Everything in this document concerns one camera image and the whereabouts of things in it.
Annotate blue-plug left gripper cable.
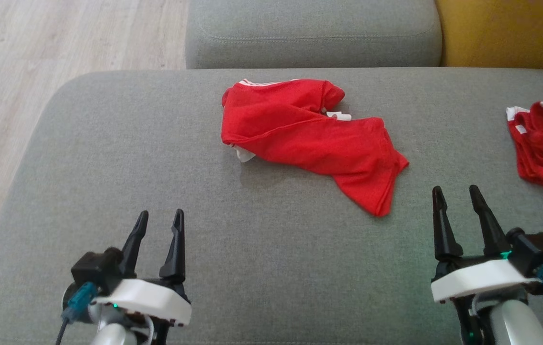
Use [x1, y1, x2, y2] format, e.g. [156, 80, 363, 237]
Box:
[55, 282, 99, 345]

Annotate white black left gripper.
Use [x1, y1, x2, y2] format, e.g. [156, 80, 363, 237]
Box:
[90, 208, 192, 328]

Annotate grey sofa seat cushion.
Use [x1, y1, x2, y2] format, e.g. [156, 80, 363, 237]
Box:
[0, 67, 543, 345]

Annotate red shirt white sleeves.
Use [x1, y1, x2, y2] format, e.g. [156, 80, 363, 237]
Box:
[220, 78, 409, 217]

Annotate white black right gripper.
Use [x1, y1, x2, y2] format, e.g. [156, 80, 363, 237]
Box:
[430, 184, 543, 304]

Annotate yellow sofa cushion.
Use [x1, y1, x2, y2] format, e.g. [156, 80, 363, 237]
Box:
[434, 0, 543, 72]

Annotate grey sofa back cushion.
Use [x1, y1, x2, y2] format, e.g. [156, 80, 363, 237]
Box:
[185, 0, 443, 70]

